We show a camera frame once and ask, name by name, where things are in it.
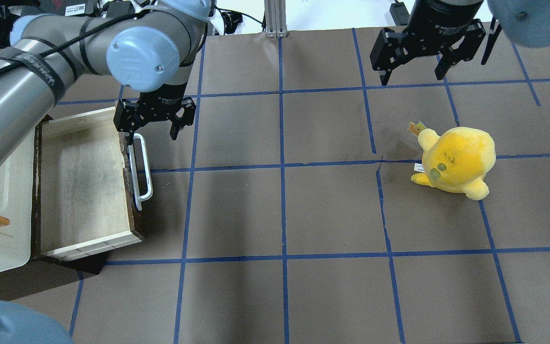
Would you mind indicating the black electronics box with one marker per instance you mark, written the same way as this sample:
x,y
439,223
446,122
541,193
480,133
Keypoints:
x,y
71,8

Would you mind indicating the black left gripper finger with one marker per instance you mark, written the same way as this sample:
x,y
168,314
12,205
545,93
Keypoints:
x,y
176,127
129,138

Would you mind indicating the dark wooden drawer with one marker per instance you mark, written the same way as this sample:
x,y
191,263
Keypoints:
x,y
87,191

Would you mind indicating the black power brick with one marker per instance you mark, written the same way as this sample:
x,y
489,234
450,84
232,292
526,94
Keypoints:
x,y
118,8

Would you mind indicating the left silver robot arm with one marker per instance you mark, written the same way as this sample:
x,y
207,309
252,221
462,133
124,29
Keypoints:
x,y
73,93

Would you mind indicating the yellow plush toy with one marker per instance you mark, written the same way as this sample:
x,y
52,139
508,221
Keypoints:
x,y
455,162

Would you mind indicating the white drawer handle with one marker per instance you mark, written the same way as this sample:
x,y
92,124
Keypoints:
x,y
139,164

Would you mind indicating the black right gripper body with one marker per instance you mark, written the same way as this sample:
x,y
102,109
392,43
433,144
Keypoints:
x,y
439,19

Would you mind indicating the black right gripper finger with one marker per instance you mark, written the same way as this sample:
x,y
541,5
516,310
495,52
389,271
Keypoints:
x,y
446,62
385,73

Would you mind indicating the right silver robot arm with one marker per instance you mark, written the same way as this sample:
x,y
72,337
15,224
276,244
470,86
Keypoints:
x,y
524,22

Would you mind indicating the aluminium frame post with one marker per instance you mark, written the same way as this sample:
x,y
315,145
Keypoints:
x,y
275,25

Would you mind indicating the white plastic cabinet top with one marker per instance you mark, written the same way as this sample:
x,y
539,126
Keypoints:
x,y
18,117

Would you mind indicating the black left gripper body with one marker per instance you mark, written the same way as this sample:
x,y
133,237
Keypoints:
x,y
162,99

